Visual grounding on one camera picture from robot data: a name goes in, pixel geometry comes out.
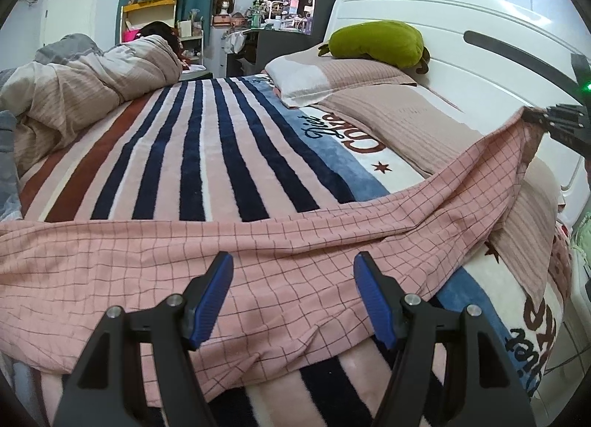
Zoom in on beige striped quilt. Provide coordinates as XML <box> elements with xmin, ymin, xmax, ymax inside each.
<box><xmin>0</xmin><ymin>34</ymin><xmax>184</xmax><ymax>164</ymax></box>

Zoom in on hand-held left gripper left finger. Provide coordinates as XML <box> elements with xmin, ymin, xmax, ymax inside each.
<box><xmin>53</xmin><ymin>252</ymin><xmax>235</xmax><ymax>427</ymax></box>

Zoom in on pink checked pants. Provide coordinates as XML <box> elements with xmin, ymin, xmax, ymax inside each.
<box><xmin>0</xmin><ymin>106</ymin><xmax>546</xmax><ymax>402</ymax></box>

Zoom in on striped plush blanket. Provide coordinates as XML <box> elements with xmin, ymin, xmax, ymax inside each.
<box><xmin>14</xmin><ymin>76</ymin><xmax>571</xmax><ymax>427</ymax></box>

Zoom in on grey cloth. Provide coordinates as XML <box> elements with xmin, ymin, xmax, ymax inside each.
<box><xmin>34</xmin><ymin>34</ymin><xmax>106</xmax><ymax>66</ymax></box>

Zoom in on white headboard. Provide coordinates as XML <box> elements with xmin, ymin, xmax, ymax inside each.
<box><xmin>323</xmin><ymin>0</ymin><xmax>591</xmax><ymax>225</ymax></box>

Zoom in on white door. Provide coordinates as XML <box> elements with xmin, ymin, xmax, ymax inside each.
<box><xmin>42</xmin><ymin>0</ymin><xmax>100</xmax><ymax>47</ymax></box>

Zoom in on green plush toy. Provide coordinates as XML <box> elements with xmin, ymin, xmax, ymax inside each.
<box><xmin>318</xmin><ymin>21</ymin><xmax>431</xmax><ymax>74</ymax></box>

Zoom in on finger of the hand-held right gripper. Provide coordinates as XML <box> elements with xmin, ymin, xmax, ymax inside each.
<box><xmin>547</xmin><ymin>127</ymin><xmax>591</xmax><ymax>156</ymax></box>
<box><xmin>522</xmin><ymin>104</ymin><xmax>588</xmax><ymax>129</ymax></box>

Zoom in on beige striped pillow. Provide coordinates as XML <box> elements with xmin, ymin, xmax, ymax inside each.
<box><xmin>264</xmin><ymin>44</ymin><xmax>419</xmax><ymax>109</ymax></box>
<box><xmin>489</xmin><ymin>157</ymin><xmax>561</xmax><ymax>308</ymax></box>
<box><xmin>316</xmin><ymin>83</ymin><xmax>525</xmax><ymax>176</ymax></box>

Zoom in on pale green cloth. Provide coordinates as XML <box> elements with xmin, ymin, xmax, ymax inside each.
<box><xmin>570</xmin><ymin>215</ymin><xmax>591</xmax><ymax>271</ymax></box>

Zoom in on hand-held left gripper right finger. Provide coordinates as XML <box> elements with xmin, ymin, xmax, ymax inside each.
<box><xmin>353</xmin><ymin>252</ymin><xmax>539</xmax><ymax>427</ymax></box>

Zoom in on yellow shelf unit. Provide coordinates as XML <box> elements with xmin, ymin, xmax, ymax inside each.
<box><xmin>120</xmin><ymin>0</ymin><xmax>205</xmax><ymax>66</ymax></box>

